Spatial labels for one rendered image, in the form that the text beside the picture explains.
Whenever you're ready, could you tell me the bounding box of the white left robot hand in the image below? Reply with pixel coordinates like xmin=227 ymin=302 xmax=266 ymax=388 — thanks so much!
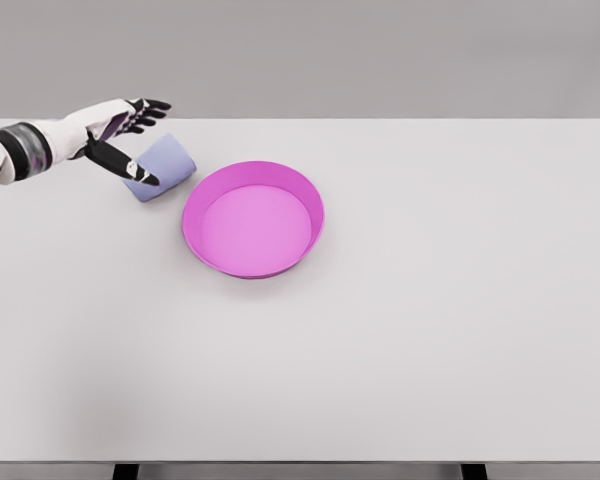
xmin=62 ymin=97 xmax=173 ymax=188

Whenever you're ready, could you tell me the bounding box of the lavender cup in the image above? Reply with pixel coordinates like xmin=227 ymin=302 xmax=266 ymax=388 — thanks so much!
xmin=121 ymin=132 xmax=198 ymax=205

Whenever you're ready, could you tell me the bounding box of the pink plate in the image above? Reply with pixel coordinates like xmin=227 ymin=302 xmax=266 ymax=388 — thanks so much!
xmin=181 ymin=160 xmax=326 ymax=280

